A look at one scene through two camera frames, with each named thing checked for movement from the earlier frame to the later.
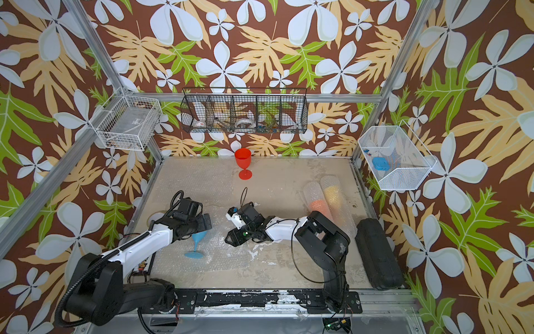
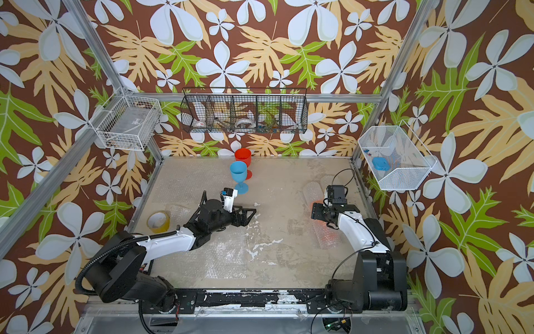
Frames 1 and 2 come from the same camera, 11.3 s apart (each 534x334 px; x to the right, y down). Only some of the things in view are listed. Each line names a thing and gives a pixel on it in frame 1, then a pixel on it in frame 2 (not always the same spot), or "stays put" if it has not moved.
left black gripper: (203, 223) to (245, 220)
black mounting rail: (334, 298) stays put
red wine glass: (243, 156) stays put
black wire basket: (281, 110) stays put
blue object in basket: (381, 163) stays put
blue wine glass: (196, 236) to (239, 171)
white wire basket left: (127, 122) stays put
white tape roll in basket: (245, 121) stays put
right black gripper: (234, 235) to (316, 210)
